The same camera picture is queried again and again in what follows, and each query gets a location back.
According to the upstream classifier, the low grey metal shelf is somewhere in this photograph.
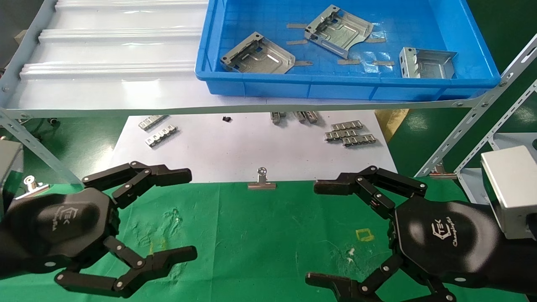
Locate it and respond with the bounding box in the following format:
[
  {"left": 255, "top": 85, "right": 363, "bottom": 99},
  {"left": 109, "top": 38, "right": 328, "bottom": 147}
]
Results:
[{"left": 457, "top": 132, "right": 537, "bottom": 181}]

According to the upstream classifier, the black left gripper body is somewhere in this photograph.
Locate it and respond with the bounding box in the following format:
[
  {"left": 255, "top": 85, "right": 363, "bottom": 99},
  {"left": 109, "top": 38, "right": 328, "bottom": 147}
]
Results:
[{"left": 8, "top": 187, "right": 120, "bottom": 274}]

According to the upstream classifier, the brown cardboard piece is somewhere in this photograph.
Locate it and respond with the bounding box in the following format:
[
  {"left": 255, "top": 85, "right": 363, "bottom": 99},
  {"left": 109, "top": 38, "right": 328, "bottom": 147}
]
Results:
[{"left": 375, "top": 109, "right": 410, "bottom": 143}]

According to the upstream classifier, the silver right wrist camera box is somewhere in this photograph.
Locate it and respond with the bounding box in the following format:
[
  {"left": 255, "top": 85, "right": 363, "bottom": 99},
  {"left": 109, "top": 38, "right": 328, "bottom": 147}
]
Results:
[{"left": 480, "top": 146, "right": 537, "bottom": 240}]

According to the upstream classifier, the green cloth mat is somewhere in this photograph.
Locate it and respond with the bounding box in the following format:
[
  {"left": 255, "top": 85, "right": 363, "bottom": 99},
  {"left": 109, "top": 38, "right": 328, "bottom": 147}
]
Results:
[{"left": 0, "top": 178, "right": 529, "bottom": 302}]

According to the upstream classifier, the sheet metal bracket part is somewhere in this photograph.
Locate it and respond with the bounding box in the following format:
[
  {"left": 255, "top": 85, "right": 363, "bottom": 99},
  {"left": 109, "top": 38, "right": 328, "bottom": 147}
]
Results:
[
  {"left": 220, "top": 31, "right": 296, "bottom": 75},
  {"left": 399, "top": 47, "right": 458, "bottom": 79},
  {"left": 304, "top": 4, "right": 375, "bottom": 59}
]

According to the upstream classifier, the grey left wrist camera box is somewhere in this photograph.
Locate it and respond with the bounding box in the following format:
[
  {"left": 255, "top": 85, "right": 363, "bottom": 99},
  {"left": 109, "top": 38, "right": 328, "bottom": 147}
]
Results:
[{"left": 0, "top": 141, "right": 24, "bottom": 219}]

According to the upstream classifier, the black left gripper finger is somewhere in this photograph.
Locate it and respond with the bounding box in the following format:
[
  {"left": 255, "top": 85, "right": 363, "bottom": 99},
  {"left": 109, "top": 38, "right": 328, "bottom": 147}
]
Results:
[
  {"left": 82, "top": 161, "right": 193, "bottom": 209},
  {"left": 55, "top": 236, "right": 198, "bottom": 298}
]

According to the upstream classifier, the perforated grey angle bar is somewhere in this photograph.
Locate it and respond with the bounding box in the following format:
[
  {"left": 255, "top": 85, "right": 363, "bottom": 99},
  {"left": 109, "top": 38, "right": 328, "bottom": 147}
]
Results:
[
  {"left": 414, "top": 34, "right": 537, "bottom": 177},
  {"left": 0, "top": 108, "right": 83, "bottom": 186},
  {"left": 455, "top": 82, "right": 537, "bottom": 172}
]

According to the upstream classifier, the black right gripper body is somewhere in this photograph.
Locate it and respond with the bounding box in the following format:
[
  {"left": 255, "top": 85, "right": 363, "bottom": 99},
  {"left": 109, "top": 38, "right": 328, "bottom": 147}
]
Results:
[{"left": 390, "top": 197, "right": 503, "bottom": 288}]

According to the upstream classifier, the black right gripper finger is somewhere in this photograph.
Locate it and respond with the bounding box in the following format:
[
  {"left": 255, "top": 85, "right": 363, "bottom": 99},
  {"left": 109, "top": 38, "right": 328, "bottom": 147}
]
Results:
[
  {"left": 314, "top": 166, "right": 428, "bottom": 221},
  {"left": 305, "top": 254, "right": 458, "bottom": 302}
]

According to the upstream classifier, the white paper sheet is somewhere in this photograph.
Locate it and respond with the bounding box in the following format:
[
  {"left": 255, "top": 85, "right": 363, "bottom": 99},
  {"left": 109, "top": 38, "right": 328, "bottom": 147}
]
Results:
[{"left": 110, "top": 110, "right": 399, "bottom": 184}]

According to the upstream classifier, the blue plastic bin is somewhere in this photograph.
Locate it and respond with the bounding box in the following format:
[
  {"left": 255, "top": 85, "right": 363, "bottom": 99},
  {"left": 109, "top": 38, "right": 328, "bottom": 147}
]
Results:
[{"left": 195, "top": 0, "right": 502, "bottom": 102}]

